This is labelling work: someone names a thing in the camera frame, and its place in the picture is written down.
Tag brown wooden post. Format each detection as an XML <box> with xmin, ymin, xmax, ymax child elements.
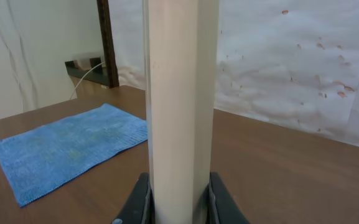
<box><xmin>96</xmin><ymin>0</ymin><xmax>120</xmax><ymax>89</ymax></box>

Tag black bracket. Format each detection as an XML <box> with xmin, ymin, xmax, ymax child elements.
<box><xmin>64</xmin><ymin>57</ymin><xmax>110</xmax><ymax>87</ymax></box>

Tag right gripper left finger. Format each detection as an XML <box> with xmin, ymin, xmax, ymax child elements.
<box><xmin>111</xmin><ymin>172</ymin><xmax>154</xmax><ymax>224</ymax></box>

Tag blue cloth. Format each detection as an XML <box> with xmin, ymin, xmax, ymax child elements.
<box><xmin>0</xmin><ymin>103</ymin><xmax>149</xmax><ymax>208</ymax></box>

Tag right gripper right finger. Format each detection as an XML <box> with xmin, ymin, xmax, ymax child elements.
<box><xmin>207</xmin><ymin>172</ymin><xmax>251</xmax><ymax>224</ymax></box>

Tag white cable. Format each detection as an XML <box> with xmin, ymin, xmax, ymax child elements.
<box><xmin>69</xmin><ymin>61</ymin><xmax>106</xmax><ymax>100</ymax></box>

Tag white pipette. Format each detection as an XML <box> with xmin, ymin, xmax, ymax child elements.
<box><xmin>142</xmin><ymin>0</ymin><xmax>220</xmax><ymax>224</ymax></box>

